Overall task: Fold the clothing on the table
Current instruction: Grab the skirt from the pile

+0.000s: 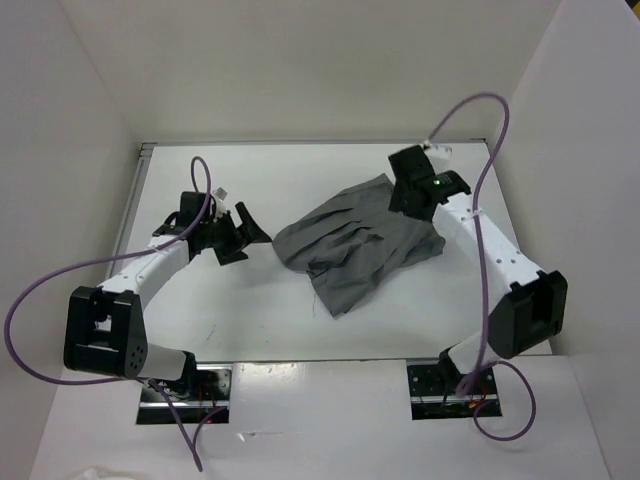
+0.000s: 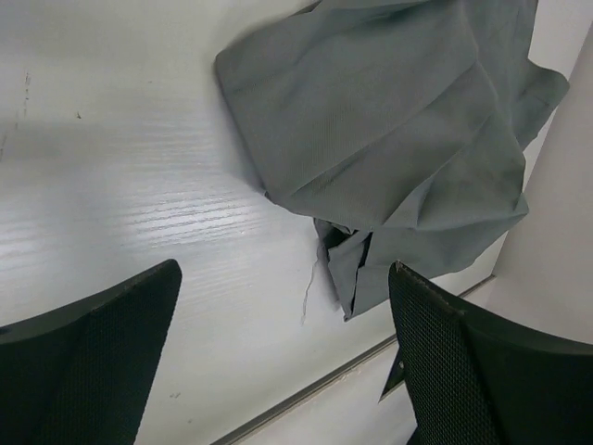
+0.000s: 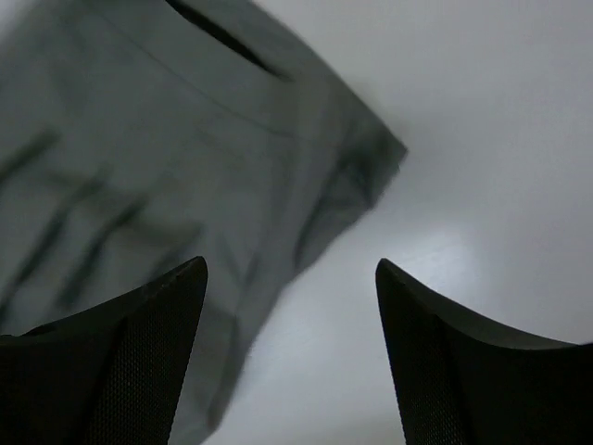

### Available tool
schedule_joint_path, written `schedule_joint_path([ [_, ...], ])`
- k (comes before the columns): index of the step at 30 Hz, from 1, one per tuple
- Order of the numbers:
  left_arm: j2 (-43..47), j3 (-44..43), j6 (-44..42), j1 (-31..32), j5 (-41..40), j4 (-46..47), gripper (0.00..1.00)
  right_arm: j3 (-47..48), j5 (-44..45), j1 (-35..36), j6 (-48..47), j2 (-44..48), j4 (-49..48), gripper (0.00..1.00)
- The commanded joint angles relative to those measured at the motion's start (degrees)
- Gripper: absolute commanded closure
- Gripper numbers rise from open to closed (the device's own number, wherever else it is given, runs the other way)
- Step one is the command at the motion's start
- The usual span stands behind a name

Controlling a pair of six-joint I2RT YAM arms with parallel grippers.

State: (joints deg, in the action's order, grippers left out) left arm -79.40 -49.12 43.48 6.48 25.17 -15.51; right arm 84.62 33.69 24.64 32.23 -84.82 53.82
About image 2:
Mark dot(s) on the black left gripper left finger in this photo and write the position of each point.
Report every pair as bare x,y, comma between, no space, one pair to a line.
82,373

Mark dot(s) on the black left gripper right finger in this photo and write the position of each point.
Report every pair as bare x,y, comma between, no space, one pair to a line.
474,377

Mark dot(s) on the grey pleated skirt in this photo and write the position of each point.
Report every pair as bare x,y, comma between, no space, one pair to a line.
398,127

